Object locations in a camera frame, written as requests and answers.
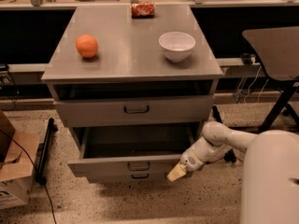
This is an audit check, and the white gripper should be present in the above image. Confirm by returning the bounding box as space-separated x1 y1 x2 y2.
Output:
167 151 204 182

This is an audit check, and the grey drawer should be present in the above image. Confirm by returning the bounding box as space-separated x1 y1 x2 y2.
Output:
68 123 198 178
87 173 166 183
54 95 213 127

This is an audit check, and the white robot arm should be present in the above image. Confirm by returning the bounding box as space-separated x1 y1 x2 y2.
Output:
167 121 299 224

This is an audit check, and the grey bottom drawer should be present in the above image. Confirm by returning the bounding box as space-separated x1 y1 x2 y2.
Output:
87 173 166 183

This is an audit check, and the grey top drawer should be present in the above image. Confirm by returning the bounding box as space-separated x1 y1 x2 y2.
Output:
54 95 213 127

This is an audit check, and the grey drawer cabinet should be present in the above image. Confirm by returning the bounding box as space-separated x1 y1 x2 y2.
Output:
41 3 224 147

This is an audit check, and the white bowl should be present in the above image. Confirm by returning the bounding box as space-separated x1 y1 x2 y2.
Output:
159 32 196 63

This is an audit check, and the black power adapter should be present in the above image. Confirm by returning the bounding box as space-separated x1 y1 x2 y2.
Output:
240 53 255 65

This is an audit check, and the black stand leg left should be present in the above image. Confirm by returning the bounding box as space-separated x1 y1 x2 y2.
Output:
36 118 58 186

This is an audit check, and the orange fruit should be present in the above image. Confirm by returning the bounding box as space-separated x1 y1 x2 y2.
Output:
76 35 98 59

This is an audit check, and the dark side table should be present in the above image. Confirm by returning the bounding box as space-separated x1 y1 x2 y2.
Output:
242 26 299 133

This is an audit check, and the cardboard box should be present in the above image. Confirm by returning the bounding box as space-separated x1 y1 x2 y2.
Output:
0 112 39 209

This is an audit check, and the red snack bag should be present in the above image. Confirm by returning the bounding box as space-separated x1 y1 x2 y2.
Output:
131 2 155 18

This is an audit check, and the black floor cable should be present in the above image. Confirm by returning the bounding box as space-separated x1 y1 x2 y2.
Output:
0 128 59 224

